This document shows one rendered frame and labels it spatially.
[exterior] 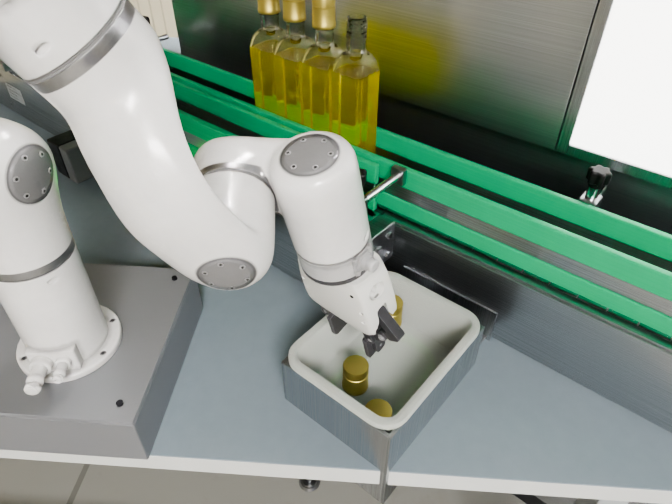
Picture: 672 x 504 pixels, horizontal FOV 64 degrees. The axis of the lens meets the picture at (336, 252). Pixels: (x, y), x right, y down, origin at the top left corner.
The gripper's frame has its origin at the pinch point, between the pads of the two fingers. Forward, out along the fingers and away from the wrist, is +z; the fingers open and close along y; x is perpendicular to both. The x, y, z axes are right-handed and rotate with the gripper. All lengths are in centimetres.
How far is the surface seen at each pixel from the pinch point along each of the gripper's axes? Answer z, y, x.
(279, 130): -2.1, 33.0, -20.9
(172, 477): 83, 51, 33
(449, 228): 4.0, 1.2, -22.2
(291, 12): -17.8, 33.5, -29.8
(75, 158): 8, 77, -1
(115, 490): 80, 59, 44
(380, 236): 4.6, 9.1, -15.9
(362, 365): 6.3, -1.0, 1.4
